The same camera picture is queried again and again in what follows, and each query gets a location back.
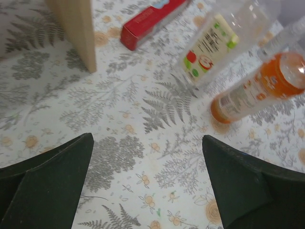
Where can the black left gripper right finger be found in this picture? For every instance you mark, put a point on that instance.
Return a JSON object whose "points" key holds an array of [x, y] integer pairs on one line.
{"points": [[251, 193]]}

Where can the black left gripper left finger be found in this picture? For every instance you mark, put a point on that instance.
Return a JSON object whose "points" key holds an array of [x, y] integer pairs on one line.
{"points": [[43, 192]]}

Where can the orange juice bottle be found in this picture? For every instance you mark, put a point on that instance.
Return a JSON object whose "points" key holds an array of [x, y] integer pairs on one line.
{"points": [[277, 79]]}

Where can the clear plastic bottle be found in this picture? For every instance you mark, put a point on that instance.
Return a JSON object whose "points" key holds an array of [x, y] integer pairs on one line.
{"points": [[230, 28]]}

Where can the wooden shelf unit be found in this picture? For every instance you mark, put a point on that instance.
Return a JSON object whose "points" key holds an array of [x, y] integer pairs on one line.
{"points": [[75, 17]]}

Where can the red toothpaste box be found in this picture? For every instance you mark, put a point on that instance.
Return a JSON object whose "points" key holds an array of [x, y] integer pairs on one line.
{"points": [[145, 24]]}

